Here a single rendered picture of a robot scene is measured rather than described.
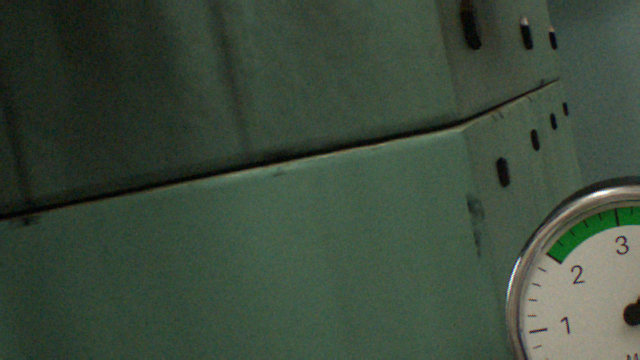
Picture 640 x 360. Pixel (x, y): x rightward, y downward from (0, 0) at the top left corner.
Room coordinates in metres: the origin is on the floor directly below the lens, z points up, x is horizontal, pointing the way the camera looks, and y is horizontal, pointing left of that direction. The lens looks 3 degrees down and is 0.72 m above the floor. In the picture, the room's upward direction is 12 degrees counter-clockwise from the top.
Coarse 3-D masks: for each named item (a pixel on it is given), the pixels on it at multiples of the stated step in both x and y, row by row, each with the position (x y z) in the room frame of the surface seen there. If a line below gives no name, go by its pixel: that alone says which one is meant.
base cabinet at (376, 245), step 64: (448, 128) 0.37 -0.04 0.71; (512, 128) 0.49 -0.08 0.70; (128, 192) 0.39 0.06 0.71; (192, 192) 0.38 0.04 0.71; (256, 192) 0.38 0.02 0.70; (320, 192) 0.37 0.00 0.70; (384, 192) 0.37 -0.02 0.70; (448, 192) 0.36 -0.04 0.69; (512, 192) 0.45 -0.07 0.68; (0, 256) 0.40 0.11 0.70; (64, 256) 0.39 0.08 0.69; (128, 256) 0.39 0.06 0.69; (192, 256) 0.38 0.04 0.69; (256, 256) 0.38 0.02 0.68; (320, 256) 0.37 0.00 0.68; (384, 256) 0.37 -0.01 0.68; (448, 256) 0.36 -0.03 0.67; (512, 256) 0.41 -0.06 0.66; (0, 320) 0.40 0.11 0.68; (64, 320) 0.40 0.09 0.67; (128, 320) 0.39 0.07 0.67; (192, 320) 0.39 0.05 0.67; (256, 320) 0.38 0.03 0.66; (320, 320) 0.37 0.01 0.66; (384, 320) 0.37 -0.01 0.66; (448, 320) 0.37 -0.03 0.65
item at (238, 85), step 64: (0, 0) 0.40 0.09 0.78; (64, 0) 0.39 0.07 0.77; (128, 0) 0.38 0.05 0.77; (192, 0) 0.38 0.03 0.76; (256, 0) 0.37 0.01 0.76; (320, 0) 0.37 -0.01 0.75; (384, 0) 0.37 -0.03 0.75; (448, 0) 0.38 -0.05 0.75; (512, 0) 0.62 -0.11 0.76; (0, 64) 0.40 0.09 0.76; (64, 64) 0.39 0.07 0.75; (128, 64) 0.39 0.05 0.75; (192, 64) 0.38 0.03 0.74; (256, 64) 0.38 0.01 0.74; (320, 64) 0.37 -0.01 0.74; (384, 64) 0.37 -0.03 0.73; (448, 64) 0.36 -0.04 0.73; (512, 64) 0.55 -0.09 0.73; (0, 128) 0.40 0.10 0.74; (64, 128) 0.39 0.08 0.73; (128, 128) 0.39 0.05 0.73; (192, 128) 0.38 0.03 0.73; (256, 128) 0.38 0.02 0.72; (320, 128) 0.37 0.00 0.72; (384, 128) 0.37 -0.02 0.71; (0, 192) 0.40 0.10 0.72; (64, 192) 0.39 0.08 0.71
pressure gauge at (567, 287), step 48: (576, 192) 0.31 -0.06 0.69; (624, 192) 0.29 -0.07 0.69; (528, 240) 0.29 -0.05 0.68; (576, 240) 0.29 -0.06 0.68; (624, 240) 0.29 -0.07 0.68; (528, 288) 0.30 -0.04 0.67; (576, 288) 0.29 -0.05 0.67; (624, 288) 0.29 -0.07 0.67; (528, 336) 0.30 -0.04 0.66; (576, 336) 0.29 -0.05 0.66; (624, 336) 0.29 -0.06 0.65
